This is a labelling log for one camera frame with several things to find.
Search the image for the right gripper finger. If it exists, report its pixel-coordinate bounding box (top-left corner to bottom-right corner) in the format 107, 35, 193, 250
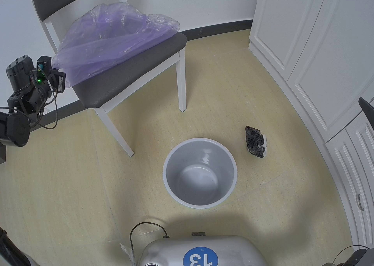
358, 97, 374, 135

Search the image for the white wardrobe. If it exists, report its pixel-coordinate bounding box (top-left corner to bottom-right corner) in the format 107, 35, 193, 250
248, 0, 374, 248

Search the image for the white chair grey seat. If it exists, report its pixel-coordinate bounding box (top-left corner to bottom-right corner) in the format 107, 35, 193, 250
23, 0, 187, 157

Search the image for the purple plastic bag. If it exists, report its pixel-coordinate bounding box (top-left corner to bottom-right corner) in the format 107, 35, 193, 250
51, 2, 180, 88

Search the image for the white trash bin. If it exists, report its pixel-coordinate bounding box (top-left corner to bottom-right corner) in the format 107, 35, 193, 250
162, 138, 238, 209

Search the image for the clear plastic scrap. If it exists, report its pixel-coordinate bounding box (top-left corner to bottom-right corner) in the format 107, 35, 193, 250
119, 241, 136, 266

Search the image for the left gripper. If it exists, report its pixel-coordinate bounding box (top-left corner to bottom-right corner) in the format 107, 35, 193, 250
35, 68, 67, 99

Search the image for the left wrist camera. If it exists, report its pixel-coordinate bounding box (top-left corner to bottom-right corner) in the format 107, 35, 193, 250
34, 55, 53, 80

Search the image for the black plastic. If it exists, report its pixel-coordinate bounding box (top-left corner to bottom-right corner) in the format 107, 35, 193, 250
245, 126, 267, 158

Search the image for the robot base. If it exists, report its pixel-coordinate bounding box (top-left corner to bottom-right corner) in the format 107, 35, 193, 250
140, 231, 268, 266

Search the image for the black cable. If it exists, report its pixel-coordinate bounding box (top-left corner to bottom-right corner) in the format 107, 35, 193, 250
129, 222, 170, 259
28, 91, 58, 129

